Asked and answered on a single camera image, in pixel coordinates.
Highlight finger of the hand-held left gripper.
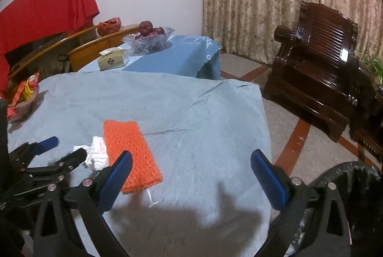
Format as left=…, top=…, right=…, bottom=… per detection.
left=9, top=136, right=59, bottom=168
left=28, top=148, right=87, bottom=183

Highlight snack bowl with packets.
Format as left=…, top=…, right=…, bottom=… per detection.
left=6, top=71, right=41, bottom=121

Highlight glass fruit bowl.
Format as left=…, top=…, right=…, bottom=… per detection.
left=122, top=26, right=175, bottom=54

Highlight grey-blue blanket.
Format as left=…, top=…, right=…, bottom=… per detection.
left=6, top=70, right=273, bottom=257

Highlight dark wooden side table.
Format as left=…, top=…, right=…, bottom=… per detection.
left=349, top=77, right=383, bottom=162

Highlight trash bin with black liner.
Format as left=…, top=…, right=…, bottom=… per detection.
left=295, top=160, right=383, bottom=257

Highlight red cloth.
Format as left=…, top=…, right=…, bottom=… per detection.
left=0, top=0, right=100, bottom=90

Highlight white tissue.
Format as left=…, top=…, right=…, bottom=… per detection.
left=73, top=136, right=110, bottom=171

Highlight blue tablecloth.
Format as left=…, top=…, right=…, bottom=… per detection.
left=123, top=35, right=222, bottom=81

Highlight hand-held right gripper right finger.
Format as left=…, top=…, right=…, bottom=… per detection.
left=250, top=149, right=352, bottom=257

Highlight dark wooden armchair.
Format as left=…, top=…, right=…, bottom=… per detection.
left=262, top=0, right=360, bottom=144

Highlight white paper scrap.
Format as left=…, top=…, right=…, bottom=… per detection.
left=146, top=189, right=158, bottom=206

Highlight orange foam net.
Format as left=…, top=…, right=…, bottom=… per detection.
left=102, top=119, right=163, bottom=194

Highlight green potted plant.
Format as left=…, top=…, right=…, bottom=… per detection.
left=360, top=55, right=383, bottom=85

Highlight tissue box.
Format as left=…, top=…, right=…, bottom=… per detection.
left=98, top=47, right=130, bottom=71

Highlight red plastic bag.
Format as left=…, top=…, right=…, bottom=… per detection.
left=96, top=17, right=123, bottom=36

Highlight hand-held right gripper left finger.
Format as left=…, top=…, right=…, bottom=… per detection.
left=33, top=151, right=134, bottom=257

